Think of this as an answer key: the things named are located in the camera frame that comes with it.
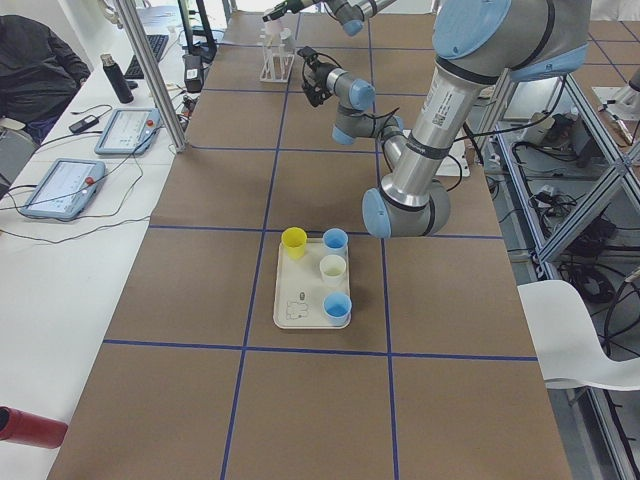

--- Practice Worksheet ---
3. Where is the black water bottle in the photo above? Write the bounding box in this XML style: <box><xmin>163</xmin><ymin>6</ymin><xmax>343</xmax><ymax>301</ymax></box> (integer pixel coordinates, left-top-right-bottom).
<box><xmin>100</xmin><ymin>53</ymin><xmax>134</xmax><ymax>104</ymax></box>

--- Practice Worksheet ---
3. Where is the black box with label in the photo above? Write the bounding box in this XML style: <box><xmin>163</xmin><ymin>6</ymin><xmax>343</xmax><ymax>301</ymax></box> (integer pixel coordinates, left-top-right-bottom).
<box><xmin>182</xmin><ymin>54</ymin><xmax>204</xmax><ymax>93</ymax></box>

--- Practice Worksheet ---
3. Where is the blue teach pendant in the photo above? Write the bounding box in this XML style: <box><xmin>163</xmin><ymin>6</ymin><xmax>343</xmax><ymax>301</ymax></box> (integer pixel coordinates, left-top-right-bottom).
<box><xmin>94</xmin><ymin>108</ymin><xmax>161</xmax><ymax>156</ymax></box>
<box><xmin>18</xmin><ymin>158</ymin><xmax>107</xmax><ymax>221</ymax></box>

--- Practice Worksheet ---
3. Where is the light blue plastic cup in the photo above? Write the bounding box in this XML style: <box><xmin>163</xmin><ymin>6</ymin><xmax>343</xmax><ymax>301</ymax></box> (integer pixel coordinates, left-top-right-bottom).
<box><xmin>322</xmin><ymin>292</ymin><xmax>352</xmax><ymax>327</ymax></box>

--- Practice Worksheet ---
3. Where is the white chair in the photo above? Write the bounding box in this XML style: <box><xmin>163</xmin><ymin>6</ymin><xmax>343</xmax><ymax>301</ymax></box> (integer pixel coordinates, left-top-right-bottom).
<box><xmin>517</xmin><ymin>280</ymin><xmax>639</xmax><ymax>391</ymax></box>

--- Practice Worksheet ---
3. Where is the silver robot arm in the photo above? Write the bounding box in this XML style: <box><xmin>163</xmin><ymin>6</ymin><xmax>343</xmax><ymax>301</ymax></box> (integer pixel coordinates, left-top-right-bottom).
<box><xmin>262</xmin><ymin>0</ymin><xmax>395</xmax><ymax>36</ymax></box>
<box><xmin>298</xmin><ymin>0</ymin><xmax>592</xmax><ymax>238</ymax></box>

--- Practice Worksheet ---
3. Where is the person in black jacket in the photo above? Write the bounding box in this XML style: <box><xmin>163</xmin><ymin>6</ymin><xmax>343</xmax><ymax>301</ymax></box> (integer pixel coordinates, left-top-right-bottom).
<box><xmin>1</xmin><ymin>15</ymin><xmax>91</xmax><ymax>143</ymax></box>

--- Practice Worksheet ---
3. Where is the red bottle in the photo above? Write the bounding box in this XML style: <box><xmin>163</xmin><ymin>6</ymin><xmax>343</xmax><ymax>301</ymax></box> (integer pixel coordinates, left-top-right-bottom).
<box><xmin>1</xmin><ymin>406</ymin><xmax>68</xmax><ymax>449</ymax></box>

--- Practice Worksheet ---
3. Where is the blue teach pendant far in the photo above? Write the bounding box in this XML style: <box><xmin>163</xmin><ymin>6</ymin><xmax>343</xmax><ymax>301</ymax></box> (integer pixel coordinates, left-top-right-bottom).
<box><xmin>94</xmin><ymin>108</ymin><xmax>161</xmax><ymax>156</ymax></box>

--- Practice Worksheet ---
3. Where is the blue teach pendant near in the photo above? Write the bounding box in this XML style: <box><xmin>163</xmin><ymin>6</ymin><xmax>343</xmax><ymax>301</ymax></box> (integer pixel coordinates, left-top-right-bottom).
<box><xmin>18</xmin><ymin>158</ymin><xmax>107</xmax><ymax>221</ymax></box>

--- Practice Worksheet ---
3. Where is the yellow plastic cup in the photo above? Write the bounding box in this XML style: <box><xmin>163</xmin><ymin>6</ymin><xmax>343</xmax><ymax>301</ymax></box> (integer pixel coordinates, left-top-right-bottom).
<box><xmin>281</xmin><ymin>227</ymin><xmax>307</xmax><ymax>260</ymax></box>

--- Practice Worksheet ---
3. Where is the pale green plastic cup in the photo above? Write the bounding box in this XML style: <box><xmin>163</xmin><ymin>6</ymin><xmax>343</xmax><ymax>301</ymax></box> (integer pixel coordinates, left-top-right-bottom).
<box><xmin>319</xmin><ymin>254</ymin><xmax>347</xmax><ymax>286</ymax></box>

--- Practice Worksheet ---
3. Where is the grey aluminium frame post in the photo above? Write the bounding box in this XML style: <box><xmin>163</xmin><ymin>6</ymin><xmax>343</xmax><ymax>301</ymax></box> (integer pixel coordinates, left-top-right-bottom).
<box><xmin>114</xmin><ymin>0</ymin><xmax>187</xmax><ymax>153</ymax></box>

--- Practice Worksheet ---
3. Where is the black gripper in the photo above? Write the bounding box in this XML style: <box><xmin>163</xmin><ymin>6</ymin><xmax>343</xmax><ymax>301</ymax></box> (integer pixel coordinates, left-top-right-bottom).
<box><xmin>297</xmin><ymin>46</ymin><xmax>331</xmax><ymax>107</ymax></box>
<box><xmin>263</xmin><ymin>0</ymin><xmax>316</xmax><ymax>21</ymax></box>

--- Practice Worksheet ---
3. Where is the white wire cup rack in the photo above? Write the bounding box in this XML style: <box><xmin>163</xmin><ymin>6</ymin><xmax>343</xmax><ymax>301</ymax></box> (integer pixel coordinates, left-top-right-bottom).
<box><xmin>259</xmin><ymin>32</ymin><xmax>295</xmax><ymax>83</ymax></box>

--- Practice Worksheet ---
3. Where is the pink plastic cup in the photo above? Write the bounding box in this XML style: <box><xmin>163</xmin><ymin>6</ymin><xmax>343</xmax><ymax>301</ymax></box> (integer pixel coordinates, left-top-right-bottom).
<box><xmin>264</xmin><ymin>19</ymin><xmax>284</xmax><ymax>47</ymax></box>

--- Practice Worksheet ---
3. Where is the black computer monitor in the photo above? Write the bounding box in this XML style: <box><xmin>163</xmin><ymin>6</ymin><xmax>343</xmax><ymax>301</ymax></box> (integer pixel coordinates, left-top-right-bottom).
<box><xmin>177</xmin><ymin>0</ymin><xmax>217</xmax><ymax>64</ymax></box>

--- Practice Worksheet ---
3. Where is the black keyboard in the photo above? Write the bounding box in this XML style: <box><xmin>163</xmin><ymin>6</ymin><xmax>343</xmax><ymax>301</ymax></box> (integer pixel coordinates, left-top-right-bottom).
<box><xmin>123</xmin><ymin>33</ymin><xmax>170</xmax><ymax>81</ymax></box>

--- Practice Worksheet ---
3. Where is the cream plastic tray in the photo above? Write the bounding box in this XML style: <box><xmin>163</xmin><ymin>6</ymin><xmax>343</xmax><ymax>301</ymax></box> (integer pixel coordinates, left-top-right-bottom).
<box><xmin>273</xmin><ymin>238</ymin><xmax>351</xmax><ymax>329</ymax></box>

